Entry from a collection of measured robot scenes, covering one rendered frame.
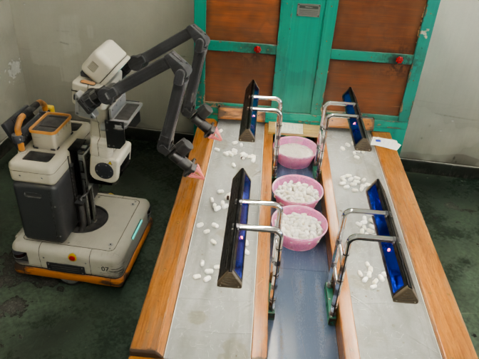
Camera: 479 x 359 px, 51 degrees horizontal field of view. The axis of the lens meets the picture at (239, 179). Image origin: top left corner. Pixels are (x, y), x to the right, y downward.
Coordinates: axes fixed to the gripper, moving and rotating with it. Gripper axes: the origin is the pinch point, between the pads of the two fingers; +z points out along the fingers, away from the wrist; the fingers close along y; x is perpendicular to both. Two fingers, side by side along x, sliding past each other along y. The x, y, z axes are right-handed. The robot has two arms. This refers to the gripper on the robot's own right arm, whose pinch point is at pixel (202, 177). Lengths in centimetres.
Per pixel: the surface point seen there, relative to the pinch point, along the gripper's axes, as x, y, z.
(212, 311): -1, -74, 18
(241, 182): -33, -39, -1
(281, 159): -16, 46, 39
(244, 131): -30.3, 7.1, -1.3
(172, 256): 10.7, -48.0, 0.8
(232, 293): -5, -64, 23
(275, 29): -57, 87, -9
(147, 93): 78, 182, -27
